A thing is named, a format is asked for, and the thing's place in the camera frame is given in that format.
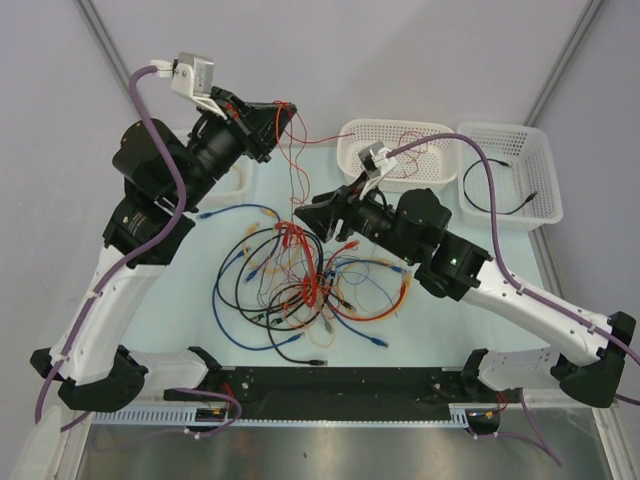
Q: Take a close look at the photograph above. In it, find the left white plastic basket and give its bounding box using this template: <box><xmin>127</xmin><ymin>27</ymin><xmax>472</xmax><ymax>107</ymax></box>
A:
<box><xmin>169</xmin><ymin>132</ymin><xmax>248</xmax><ymax>212</ymax></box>

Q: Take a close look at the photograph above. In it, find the yellow ethernet cable on table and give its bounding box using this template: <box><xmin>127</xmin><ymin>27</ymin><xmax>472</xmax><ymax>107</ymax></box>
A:
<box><xmin>243</xmin><ymin>207</ymin><xmax>301</xmax><ymax>274</ymax></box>

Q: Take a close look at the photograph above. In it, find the black cable in basket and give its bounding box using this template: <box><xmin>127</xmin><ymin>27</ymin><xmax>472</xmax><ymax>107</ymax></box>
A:
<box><xmin>462</xmin><ymin>157</ymin><xmax>539</xmax><ymax>216</ymax></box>

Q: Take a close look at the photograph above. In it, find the white slotted cable duct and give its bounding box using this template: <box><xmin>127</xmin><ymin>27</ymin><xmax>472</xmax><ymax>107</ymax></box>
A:
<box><xmin>92</xmin><ymin>405</ymin><xmax>469</xmax><ymax>428</ymax></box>

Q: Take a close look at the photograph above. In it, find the white plastic basket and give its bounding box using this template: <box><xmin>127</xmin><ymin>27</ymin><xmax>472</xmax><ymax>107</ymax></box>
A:
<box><xmin>337</xmin><ymin>119</ymin><xmax>457</xmax><ymax>193</ymax></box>
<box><xmin>456</xmin><ymin>121</ymin><xmax>563</xmax><ymax>231</ymax></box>
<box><xmin>169</xmin><ymin>132</ymin><xmax>248</xmax><ymax>212</ymax></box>

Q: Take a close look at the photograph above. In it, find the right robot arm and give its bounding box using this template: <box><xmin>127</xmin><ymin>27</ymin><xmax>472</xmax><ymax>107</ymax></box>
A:
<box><xmin>294</xmin><ymin>182</ymin><xmax>636</xmax><ymax>408</ymax></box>

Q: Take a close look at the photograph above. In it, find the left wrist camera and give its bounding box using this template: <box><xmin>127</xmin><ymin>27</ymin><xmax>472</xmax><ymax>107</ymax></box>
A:
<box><xmin>150</xmin><ymin>52</ymin><xmax>215</xmax><ymax>111</ymax></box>

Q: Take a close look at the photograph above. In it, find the long blue ethernet cable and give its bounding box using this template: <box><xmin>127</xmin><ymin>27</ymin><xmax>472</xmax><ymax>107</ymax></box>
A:
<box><xmin>197</xmin><ymin>203</ymin><xmax>306</xmax><ymax>349</ymax></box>

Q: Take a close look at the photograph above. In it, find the thin blue wire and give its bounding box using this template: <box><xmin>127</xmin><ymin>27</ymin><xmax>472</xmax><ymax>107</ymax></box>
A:
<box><xmin>324</xmin><ymin>242</ymin><xmax>414</xmax><ymax>349</ymax></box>

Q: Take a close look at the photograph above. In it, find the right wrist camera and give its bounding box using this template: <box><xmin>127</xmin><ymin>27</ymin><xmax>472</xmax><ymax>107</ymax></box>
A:
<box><xmin>358</xmin><ymin>141</ymin><xmax>398</xmax><ymax>199</ymax></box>

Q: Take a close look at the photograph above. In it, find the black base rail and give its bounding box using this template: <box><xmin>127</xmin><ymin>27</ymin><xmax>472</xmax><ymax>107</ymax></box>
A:
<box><xmin>194</xmin><ymin>367</ymin><xmax>498</xmax><ymax>422</ymax></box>

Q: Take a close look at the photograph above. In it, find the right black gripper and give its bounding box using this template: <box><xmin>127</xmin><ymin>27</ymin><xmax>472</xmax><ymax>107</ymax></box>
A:
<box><xmin>293</xmin><ymin>171</ymin><xmax>419</xmax><ymax>265</ymax></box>

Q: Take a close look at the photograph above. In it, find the thin orange wire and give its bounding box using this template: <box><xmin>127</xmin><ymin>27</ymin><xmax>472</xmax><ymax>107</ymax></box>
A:
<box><xmin>249</xmin><ymin>234</ymin><xmax>401</xmax><ymax>351</ymax></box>

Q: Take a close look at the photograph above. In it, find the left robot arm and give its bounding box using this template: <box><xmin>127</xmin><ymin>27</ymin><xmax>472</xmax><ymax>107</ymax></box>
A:
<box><xmin>30</xmin><ymin>87</ymin><xmax>297</xmax><ymax>412</ymax></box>

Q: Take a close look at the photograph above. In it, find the right white plastic basket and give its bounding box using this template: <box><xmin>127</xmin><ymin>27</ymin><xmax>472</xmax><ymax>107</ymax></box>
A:
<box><xmin>456</xmin><ymin>121</ymin><xmax>563</xmax><ymax>231</ymax></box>

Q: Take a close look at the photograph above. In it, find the middle white plastic basket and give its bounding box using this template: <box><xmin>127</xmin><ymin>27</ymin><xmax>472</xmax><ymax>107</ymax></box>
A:
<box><xmin>337</xmin><ymin>119</ymin><xmax>457</xmax><ymax>193</ymax></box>

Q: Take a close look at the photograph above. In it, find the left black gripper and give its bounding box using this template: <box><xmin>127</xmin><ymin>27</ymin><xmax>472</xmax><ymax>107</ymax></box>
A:
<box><xmin>170</xmin><ymin>86</ymin><xmax>296</xmax><ymax>210</ymax></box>

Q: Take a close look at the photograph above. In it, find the thick red orange cable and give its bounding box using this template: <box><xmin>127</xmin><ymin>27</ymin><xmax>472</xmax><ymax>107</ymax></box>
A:
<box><xmin>269</xmin><ymin>221</ymin><xmax>411</xmax><ymax>331</ymax></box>

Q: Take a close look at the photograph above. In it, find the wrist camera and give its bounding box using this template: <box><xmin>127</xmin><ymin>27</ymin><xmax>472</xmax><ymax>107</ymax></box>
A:
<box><xmin>150</xmin><ymin>52</ymin><xmax>215</xmax><ymax>111</ymax></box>
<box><xmin>358</xmin><ymin>141</ymin><xmax>398</xmax><ymax>199</ymax></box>

